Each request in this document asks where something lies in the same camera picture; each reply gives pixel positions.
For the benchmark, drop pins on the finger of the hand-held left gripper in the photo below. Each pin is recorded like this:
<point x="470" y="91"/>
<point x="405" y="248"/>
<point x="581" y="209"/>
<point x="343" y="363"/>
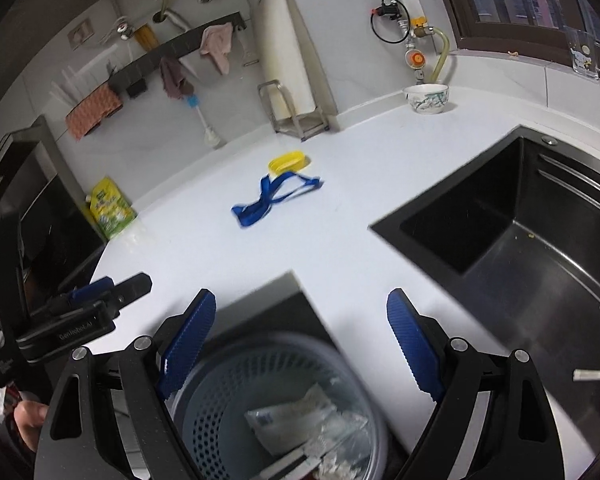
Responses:
<point x="130" y="290"/>
<point x="92" y="288"/>

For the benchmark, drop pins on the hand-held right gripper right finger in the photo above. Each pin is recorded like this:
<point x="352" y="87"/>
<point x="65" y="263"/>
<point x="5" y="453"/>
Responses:
<point x="412" y="345"/>

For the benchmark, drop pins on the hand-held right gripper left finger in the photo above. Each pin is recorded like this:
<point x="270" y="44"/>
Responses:
<point x="190" y="340"/>

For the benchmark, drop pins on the grey perforated waste basket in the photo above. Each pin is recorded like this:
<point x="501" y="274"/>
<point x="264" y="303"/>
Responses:
<point x="215" y="400"/>

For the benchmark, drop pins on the clear plastic bag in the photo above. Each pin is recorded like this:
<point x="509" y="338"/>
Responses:
<point x="342" y="422"/>

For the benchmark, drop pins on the white snack wrapper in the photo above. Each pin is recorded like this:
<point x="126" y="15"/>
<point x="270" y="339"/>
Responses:
<point x="285" y="415"/>

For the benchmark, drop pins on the white tissue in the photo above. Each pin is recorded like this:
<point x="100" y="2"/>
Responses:
<point x="337" y="467"/>

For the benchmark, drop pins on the long white plastic wrapper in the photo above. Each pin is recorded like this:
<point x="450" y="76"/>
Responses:
<point x="292" y="465"/>

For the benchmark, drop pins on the yellow plastic lid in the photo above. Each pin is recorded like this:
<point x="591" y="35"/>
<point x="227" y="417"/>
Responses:
<point x="287" y="162"/>

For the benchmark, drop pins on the person's left hand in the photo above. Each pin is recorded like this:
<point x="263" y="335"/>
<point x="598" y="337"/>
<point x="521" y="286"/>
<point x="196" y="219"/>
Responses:
<point x="30" y="422"/>

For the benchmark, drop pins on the yellow green seasoning pouch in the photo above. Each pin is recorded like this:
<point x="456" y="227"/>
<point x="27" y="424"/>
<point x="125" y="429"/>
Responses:
<point x="111" y="210"/>

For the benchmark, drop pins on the black stove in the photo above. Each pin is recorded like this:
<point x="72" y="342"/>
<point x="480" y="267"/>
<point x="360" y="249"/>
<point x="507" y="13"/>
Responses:
<point x="45" y="210"/>

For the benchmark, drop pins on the black kitchen sink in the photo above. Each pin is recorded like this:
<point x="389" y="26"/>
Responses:
<point x="530" y="270"/>

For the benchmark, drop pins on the orange waffle dish cloth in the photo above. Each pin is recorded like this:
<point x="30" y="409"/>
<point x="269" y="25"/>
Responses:
<point x="92" y="112"/>

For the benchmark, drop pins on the blue white bottle brush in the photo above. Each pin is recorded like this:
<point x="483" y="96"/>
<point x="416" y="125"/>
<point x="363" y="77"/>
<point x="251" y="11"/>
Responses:
<point x="207" y="130"/>

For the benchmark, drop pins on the brown hanging cloth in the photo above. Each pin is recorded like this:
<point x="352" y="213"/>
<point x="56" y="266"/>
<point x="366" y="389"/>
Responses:
<point x="172" y="77"/>

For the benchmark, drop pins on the metal cutting board rack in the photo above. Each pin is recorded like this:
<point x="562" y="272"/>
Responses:
<point x="300" y="122"/>

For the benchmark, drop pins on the white patterned bowl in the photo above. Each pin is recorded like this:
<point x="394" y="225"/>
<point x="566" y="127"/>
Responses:
<point x="426" y="99"/>

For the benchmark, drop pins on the yellow hanging scrubber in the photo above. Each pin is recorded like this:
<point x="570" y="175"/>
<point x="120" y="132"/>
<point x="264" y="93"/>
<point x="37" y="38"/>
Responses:
<point x="146" y="38"/>

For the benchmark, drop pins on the pink hanging cloth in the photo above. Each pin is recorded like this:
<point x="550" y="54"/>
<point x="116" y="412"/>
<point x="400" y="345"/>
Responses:
<point x="217" y="47"/>

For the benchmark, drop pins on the gas regulator with orange knob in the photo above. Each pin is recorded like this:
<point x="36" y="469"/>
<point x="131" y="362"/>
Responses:
<point x="415" y="59"/>

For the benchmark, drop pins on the white cutting board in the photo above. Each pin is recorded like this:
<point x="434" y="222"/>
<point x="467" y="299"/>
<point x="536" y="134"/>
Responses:
<point x="290" y="45"/>

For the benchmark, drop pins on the printed glass mug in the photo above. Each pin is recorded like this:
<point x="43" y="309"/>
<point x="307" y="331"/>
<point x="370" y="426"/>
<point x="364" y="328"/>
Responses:
<point x="585" y="55"/>

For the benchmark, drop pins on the dark framed window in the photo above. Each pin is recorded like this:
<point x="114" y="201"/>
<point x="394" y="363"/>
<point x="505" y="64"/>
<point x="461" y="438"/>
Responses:
<point x="510" y="5"/>

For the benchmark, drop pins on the black wall hook rail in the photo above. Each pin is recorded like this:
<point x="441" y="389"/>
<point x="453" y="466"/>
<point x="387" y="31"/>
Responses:
<point x="175" y="50"/>

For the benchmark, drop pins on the wall socket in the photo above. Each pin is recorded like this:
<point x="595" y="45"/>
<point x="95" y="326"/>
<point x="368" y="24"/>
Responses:
<point x="81" y="35"/>

